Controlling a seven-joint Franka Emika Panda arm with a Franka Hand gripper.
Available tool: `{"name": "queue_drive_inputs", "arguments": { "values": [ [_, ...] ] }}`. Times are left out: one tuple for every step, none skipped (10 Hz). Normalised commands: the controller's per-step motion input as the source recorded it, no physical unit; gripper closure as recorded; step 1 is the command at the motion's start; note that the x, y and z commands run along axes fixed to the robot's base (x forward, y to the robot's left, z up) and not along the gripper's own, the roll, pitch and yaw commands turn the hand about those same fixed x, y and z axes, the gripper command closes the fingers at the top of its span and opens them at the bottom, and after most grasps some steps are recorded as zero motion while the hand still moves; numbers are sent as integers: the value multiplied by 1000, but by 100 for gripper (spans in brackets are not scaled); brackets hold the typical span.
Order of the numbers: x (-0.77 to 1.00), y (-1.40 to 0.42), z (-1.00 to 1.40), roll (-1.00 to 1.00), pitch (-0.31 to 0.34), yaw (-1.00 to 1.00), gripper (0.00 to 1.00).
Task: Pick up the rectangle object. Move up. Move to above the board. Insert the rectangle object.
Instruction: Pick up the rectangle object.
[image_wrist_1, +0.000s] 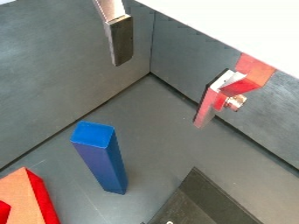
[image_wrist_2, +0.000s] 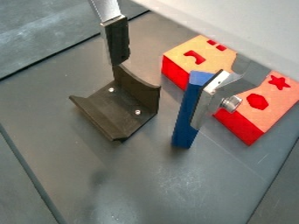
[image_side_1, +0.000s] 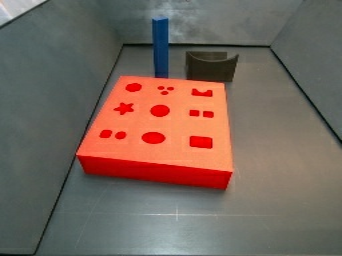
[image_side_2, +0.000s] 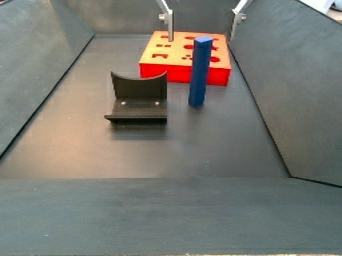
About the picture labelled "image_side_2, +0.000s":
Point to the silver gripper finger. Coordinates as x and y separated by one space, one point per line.
239 15
166 17

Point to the blue rectangular block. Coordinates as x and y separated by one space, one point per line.
199 73

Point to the red shape sorting board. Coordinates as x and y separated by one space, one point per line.
171 57

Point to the black curved holder stand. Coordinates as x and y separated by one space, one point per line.
140 99

